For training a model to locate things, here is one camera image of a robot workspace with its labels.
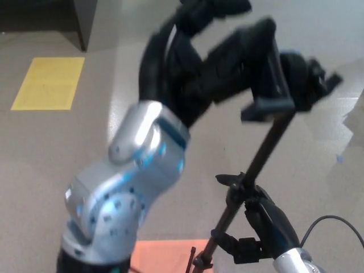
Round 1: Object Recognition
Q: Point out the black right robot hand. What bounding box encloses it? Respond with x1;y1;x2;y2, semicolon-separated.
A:
212;172;301;264

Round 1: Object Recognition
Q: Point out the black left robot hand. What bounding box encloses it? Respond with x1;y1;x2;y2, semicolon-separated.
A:
140;0;278;129

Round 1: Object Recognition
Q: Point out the black telescopic phone stand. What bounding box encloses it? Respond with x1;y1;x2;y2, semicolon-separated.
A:
186;34;344;273

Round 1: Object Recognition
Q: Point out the orange paper sheet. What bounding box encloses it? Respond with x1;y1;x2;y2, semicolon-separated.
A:
129;238;211;273

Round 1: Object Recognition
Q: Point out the yellow paper sheet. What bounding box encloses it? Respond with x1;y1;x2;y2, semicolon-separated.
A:
10;57;86;111

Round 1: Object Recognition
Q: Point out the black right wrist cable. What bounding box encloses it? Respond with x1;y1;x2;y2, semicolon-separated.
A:
300;215;364;251

